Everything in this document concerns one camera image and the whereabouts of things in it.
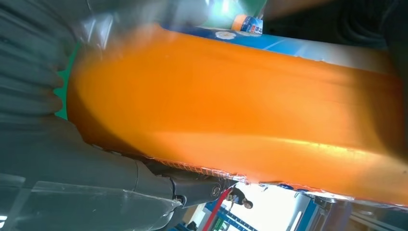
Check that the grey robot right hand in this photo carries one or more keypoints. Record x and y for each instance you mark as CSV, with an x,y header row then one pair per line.
x,y
79,153

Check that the clear plastic cover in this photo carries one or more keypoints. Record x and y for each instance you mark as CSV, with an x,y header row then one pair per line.
x,y
95,207

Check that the green plastic crate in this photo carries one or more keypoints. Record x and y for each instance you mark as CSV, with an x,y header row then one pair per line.
x,y
218,224

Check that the person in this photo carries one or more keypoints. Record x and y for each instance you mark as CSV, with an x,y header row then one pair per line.
x,y
239,197

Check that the blue metal rack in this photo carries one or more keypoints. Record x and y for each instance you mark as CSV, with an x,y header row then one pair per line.
x,y
236,220

